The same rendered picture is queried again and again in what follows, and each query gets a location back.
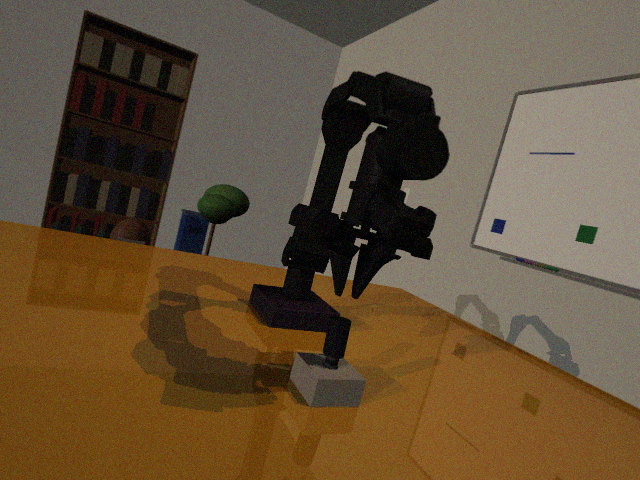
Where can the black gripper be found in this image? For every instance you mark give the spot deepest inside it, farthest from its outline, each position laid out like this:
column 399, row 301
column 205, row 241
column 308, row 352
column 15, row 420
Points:
column 340, row 237

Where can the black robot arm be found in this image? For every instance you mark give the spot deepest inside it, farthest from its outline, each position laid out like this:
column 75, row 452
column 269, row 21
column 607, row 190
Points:
column 412, row 147

